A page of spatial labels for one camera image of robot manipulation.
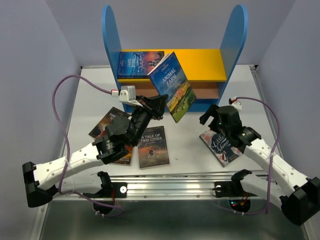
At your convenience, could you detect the Little Women book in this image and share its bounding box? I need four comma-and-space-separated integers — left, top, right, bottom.
199, 129, 242, 168

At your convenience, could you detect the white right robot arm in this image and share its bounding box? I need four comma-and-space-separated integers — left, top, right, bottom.
199, 104, 320, 226

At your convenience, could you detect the orange Leonard Tolane book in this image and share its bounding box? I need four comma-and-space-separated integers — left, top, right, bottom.
112, 146, 133, 166

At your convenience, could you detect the aluminium mounting rail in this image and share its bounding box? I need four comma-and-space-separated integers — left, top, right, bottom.
41, 172, 305, 205

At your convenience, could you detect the Three Days to See book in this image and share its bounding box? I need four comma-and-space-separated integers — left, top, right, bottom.
88, 107, 129, 139

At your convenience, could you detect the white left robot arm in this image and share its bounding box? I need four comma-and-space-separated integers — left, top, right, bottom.
22, 90, 168, 208

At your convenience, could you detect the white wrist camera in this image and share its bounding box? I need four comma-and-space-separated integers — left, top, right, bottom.
110, 85, 143, 107
228, 97, 242, 112

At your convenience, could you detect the A Tale of Two Cities book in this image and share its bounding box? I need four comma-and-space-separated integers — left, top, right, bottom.
137, 126, 170, 169

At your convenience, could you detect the Animal Farm book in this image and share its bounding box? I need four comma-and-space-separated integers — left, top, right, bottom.
148, 52, 197, 123

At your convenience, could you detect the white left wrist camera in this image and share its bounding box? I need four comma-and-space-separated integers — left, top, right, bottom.
110, 85, 143, 107

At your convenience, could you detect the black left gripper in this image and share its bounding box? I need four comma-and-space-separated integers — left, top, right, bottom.
128, 93, 168, 148

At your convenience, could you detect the blue yellow wooden bookshelf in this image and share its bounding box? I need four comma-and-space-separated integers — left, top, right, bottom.
101, 4, 248, 113

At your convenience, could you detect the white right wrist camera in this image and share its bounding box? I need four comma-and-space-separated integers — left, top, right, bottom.
228, 97, 242, 112

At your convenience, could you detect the Jane Eyre book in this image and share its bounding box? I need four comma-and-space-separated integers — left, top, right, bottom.
117, 51, 165, 79

